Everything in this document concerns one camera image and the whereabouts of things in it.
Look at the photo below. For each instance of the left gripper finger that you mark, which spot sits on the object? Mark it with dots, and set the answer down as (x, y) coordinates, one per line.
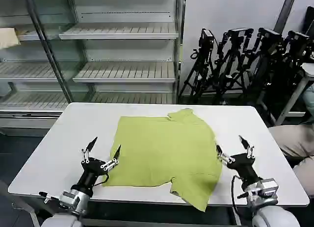
(86, 153)
(111, 162)

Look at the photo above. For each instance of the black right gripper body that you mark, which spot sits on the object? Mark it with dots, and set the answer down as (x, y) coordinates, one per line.
(245, 165)

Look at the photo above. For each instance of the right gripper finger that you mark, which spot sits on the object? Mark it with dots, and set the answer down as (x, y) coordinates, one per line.
(224, 158)
(249, 149)

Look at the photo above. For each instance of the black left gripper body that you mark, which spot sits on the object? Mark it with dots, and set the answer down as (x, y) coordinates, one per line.
(92, 169)

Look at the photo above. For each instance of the green shirt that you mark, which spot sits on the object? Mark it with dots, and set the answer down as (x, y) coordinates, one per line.
(162, 158)

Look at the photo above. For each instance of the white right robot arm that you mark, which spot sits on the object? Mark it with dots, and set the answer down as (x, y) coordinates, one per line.
(267, 202)

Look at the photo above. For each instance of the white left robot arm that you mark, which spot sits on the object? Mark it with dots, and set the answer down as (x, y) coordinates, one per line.
(71, 200)

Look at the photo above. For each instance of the person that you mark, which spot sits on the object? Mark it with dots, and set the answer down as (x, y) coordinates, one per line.
(294, 141)

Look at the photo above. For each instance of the grey small side table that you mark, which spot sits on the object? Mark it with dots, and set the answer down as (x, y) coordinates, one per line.
(298, 89)

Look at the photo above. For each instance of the grey open shelving unit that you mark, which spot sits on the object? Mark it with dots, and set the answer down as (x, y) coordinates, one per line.
(127, 72)

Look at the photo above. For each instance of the glass-fronted shelf cabinet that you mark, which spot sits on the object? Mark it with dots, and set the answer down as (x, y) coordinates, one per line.
(29, 72)

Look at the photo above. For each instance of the beige folded cloth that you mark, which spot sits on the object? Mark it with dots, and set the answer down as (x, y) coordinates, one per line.
(8, 38)

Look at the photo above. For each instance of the dark monitor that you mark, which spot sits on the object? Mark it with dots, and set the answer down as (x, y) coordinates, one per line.
(309, 21)

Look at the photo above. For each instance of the grey slanted metal beam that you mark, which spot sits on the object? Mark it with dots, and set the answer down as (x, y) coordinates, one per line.
(284, 10)

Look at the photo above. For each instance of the grey metal table frame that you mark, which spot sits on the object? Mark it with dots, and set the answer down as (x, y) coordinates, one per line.
(49, 208)

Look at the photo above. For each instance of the black tripod with wide camera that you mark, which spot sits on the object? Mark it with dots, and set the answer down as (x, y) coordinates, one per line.
(231, 62)
(267, 53)
(294, 55)

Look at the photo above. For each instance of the black tripod with box camera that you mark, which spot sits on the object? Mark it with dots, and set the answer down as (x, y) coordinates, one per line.
(204, 58)

